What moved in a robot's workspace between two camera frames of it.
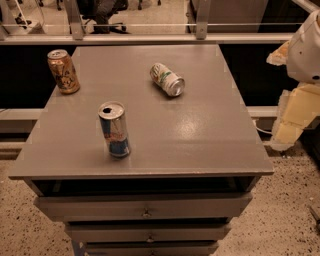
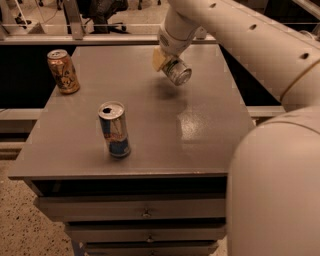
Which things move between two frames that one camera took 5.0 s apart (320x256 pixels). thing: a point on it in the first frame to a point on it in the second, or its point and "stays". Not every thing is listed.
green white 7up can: (166, 79) to (177, 71)
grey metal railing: (76, 35) stays
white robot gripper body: (305, 56) to (172, 44)
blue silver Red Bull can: (112, 117) stays
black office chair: (102, 11) stays
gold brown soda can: (64, 71) stays
